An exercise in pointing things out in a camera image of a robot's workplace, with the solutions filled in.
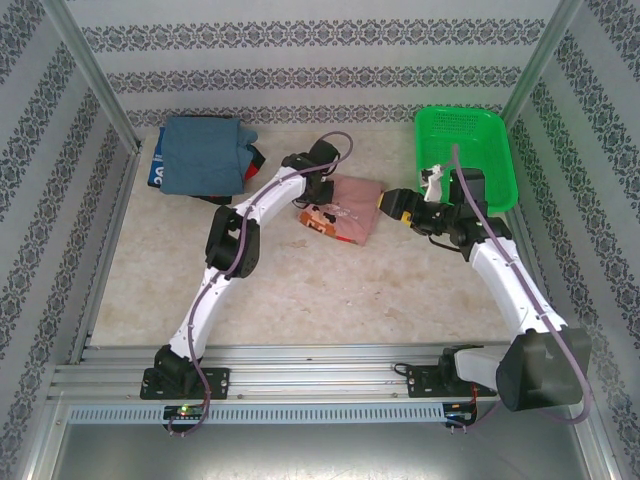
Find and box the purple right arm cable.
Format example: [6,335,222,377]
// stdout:
[449,144,594,433]

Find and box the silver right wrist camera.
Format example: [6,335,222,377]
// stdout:
[418,161,452,202]

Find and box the green plastic basket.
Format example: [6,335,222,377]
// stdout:
[414,105,519,220]

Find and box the folded blue white print t-shirt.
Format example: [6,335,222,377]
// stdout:
[145,126,169,191]

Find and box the folded black red t-shirt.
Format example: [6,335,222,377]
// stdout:
[186,144,267,208]

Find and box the aluminium frame post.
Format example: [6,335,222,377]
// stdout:
[41,0,145,152]
[499,0,585,123]

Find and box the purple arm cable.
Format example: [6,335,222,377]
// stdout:
[166,130,354,438]
[449,144,594,433]

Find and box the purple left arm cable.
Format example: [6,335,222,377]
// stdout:
[166,130,354,438]

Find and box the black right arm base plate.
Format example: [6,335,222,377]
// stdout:
[406,366,499,399]

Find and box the aluminium mounting rail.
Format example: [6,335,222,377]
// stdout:
[47,342,595,402]

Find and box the grey slotted cable duct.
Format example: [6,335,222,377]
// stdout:
[66,403,447,426]

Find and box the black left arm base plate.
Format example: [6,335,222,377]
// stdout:
[139,367,232,400]

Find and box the pink printed t-shirt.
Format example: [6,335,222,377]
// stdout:
[298,173,387,247]

